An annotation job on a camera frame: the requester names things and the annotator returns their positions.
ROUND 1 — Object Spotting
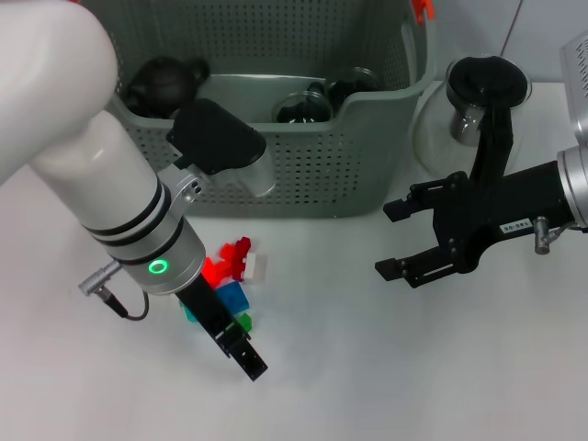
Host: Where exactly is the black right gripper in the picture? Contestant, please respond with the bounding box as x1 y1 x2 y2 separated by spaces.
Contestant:
374 160 569 289

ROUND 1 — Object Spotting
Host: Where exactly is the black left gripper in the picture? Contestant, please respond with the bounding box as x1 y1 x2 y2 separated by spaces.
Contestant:
176 274 268 382

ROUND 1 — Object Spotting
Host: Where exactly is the blue toy block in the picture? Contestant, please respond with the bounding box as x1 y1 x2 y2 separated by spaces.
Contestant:
215 280 252 318

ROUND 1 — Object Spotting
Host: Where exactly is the dark red toy block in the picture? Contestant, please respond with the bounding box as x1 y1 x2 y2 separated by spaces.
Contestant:
232 236 253 281

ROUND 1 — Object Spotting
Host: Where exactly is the grey perforated storage basket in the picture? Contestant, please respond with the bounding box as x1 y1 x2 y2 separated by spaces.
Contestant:
107 0 437 221

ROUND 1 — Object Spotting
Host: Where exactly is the glass carafe with black lid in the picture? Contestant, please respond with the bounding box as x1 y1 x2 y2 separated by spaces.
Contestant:
412 53 534 185

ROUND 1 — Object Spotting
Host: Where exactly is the black teapot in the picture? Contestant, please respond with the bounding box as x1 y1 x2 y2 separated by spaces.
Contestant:
124 54 211 119

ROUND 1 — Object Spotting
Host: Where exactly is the left arm grey cable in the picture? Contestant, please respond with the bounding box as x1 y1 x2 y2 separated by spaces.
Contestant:
77 261 151 321

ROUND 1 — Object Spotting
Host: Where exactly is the thin dark background cable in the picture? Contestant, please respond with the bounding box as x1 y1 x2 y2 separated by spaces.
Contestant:
503 0 525 55

